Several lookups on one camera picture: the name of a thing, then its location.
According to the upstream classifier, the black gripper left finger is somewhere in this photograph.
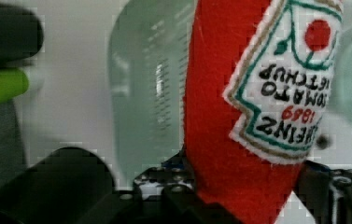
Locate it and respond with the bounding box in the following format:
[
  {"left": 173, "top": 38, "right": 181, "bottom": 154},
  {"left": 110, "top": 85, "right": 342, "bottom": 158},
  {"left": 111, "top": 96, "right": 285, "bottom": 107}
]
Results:
[{"left": 79, "top": 150, "right": 243, "bottom": 224}]

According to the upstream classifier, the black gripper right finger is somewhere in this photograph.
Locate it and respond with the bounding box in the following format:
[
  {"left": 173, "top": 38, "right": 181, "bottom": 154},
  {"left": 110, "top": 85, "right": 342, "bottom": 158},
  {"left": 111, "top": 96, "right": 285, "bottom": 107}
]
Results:
[{"left": 294, "top": 161, "right": 352, "bottom": 224}]

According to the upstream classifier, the red plush ketchup bottle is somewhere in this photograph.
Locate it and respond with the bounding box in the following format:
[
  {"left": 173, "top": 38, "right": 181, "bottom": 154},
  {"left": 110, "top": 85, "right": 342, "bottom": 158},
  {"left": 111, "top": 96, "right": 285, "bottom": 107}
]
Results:
[{"left": 184, "top": 0, "right": 344, "bottom": 224}]

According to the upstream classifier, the green plastic strainer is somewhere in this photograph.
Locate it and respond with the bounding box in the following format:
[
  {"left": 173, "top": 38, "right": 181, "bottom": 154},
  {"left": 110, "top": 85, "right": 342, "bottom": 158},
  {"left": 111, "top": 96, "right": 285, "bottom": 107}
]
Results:
[{"left": 108, "top": 0, "right": 197, "bottom": 185}]

